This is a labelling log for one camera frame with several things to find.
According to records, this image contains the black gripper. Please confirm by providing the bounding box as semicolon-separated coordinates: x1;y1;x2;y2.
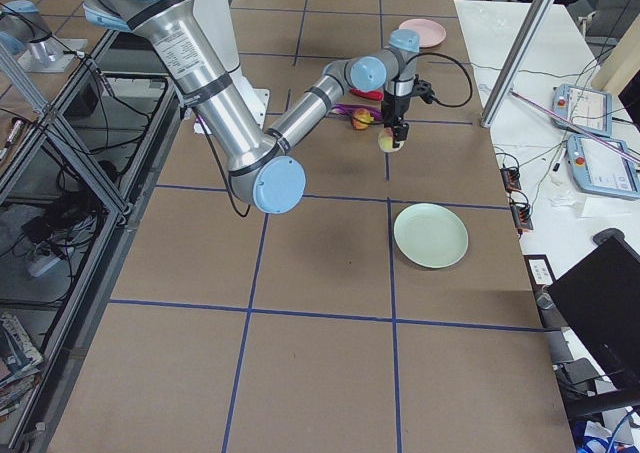
381;75;433;142

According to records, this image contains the pink yellow peach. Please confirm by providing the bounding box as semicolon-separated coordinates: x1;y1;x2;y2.
378;128;404;153

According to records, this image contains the purple eggplant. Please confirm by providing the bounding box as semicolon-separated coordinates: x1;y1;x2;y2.
331;104;359;117

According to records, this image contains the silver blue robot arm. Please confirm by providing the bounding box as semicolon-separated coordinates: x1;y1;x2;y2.
1;0;72;73
84;0;420;214

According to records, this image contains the red yellow pomegranate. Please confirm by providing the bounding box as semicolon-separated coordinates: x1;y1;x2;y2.
350;108;375;131

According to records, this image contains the red chili pepper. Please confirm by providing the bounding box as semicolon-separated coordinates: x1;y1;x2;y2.
349;88;384;102

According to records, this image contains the pink plate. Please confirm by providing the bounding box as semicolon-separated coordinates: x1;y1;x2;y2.
399;18;447;48

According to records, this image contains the green plate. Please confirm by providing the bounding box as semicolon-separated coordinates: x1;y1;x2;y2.
393;203;469;269

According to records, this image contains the orange relay board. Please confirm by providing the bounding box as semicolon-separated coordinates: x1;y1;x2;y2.
500;166;521;192
509;199;534;235

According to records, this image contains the upper teach pendant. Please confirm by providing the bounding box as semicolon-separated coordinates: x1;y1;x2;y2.
552;83;613;138

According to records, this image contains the teach pendant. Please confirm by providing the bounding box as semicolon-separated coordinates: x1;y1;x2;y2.
552;83;613;138
566;134;639;200

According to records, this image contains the lower teach pendant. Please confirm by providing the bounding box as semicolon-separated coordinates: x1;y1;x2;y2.
566;134;639;200

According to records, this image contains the black monitor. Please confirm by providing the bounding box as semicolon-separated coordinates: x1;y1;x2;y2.
548;237;639;389

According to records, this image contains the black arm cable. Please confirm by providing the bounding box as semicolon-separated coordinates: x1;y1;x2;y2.
414;51;474;108

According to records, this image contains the aluminium frame post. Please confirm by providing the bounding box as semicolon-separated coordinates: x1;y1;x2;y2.
480;0;554;128

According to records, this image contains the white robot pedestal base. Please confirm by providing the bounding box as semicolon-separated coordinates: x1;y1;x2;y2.
194;0;270;128

